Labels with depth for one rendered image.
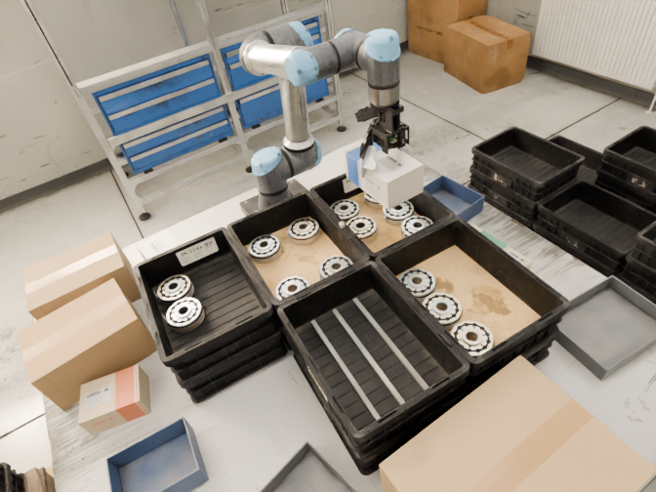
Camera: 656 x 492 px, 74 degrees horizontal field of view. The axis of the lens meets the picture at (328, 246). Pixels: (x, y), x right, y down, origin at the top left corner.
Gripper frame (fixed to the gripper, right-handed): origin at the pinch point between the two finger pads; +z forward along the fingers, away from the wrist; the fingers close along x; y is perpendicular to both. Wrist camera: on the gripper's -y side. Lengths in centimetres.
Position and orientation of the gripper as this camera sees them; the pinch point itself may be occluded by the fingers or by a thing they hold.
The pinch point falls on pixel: (382, 165)
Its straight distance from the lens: 123.7
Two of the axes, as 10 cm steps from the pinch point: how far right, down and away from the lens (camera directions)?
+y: 5.3, 5.5, -6.5
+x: 8.4, -4.5, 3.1
